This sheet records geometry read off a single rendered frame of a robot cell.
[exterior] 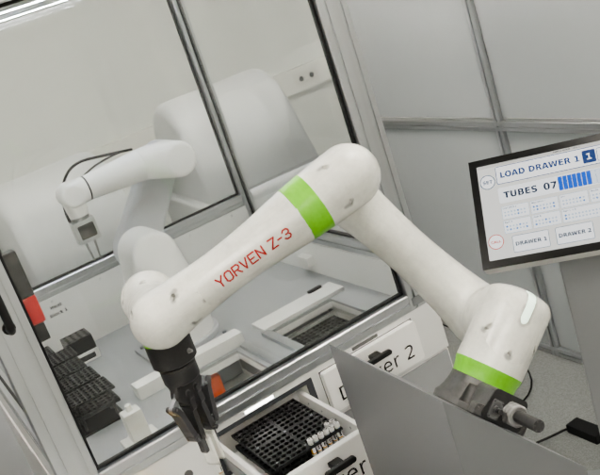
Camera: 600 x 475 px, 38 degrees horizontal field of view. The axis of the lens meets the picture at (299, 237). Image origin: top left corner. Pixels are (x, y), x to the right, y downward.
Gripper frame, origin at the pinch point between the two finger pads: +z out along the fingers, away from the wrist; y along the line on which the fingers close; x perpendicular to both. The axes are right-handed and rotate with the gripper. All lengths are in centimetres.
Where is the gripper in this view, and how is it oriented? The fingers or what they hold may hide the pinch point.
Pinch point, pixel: (211, 447)
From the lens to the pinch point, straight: 182.8
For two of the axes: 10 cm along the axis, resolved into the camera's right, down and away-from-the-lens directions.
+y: -4.7, 4.3, -7.7
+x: 8.2, -0.9, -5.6
